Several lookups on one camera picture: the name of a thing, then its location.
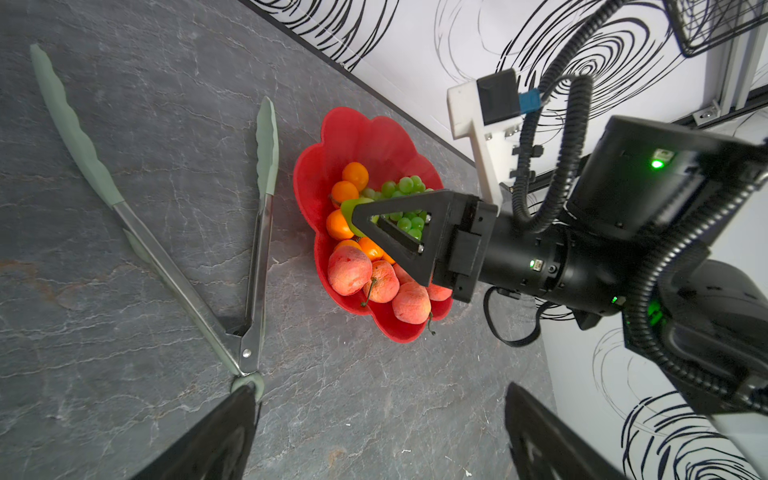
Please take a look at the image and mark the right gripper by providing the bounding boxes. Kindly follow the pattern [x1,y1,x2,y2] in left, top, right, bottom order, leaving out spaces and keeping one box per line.
[351,190,569,302]

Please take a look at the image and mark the black wire basket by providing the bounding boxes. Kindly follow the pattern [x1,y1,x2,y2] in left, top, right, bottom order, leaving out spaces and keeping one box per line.
[663,0,767,58]

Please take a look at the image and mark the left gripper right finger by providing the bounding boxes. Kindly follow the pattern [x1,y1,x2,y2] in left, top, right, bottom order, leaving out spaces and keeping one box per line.
[505,382,625,479]

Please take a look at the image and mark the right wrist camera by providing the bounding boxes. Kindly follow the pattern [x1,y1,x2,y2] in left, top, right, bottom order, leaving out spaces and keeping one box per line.
[447,69,542,207]

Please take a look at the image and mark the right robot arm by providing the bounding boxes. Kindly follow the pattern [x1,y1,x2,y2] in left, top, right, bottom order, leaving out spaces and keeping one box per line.
[351,112,767,414]

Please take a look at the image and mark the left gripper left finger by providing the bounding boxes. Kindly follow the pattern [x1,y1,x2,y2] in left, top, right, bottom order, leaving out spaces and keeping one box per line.
[134,385,257,479]

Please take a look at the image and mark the green fake grape bunch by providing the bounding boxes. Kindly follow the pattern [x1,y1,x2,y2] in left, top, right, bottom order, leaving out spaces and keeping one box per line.
[361,175,431,241]

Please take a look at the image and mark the pink fake peach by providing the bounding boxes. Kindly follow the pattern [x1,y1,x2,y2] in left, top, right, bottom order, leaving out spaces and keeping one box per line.
[427,283,453,302]
[393,264,414,285]
[327,246,372,296]
[361,260,400,307]
[391,281,432,325]

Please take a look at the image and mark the metal kitchen tongs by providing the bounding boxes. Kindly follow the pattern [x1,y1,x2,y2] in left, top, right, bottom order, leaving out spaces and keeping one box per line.
[27,44,282,395]

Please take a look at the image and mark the red flower-shaped fruit bowl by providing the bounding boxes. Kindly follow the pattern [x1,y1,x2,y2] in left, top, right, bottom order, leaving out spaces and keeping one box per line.
[293,107,444,344]

